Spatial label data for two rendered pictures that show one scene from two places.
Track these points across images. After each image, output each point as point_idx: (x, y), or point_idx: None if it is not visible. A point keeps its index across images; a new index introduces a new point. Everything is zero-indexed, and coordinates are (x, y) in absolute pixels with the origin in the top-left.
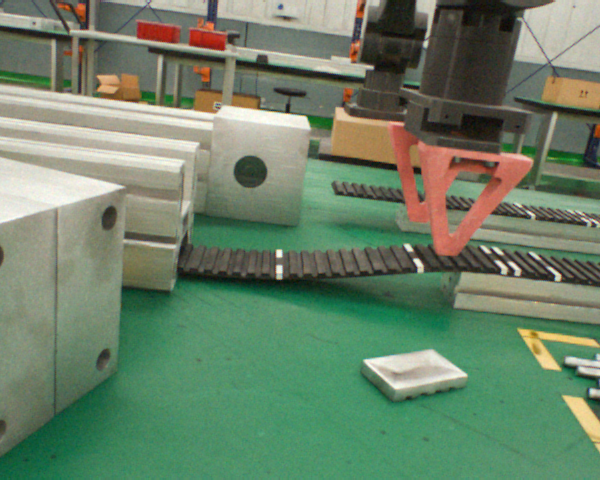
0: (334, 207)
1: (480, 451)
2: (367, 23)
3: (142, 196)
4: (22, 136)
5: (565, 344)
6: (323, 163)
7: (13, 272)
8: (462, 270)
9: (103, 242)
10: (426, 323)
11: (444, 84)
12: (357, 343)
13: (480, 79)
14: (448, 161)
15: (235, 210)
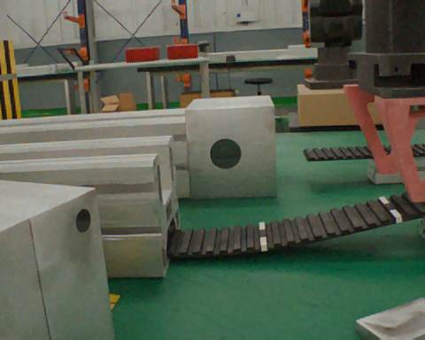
0: (309, 173)
1: None
2: (310, 9)
3: (124, 193)
4: (23, 158)
5: None
6: (294, 135)
7: None
8: None
9: (81, 244)
10: (413, 271)
11: (388, 40)
12: (348, 303)
13: (420, 30)
14: (406, 111)
15: (218, 190)
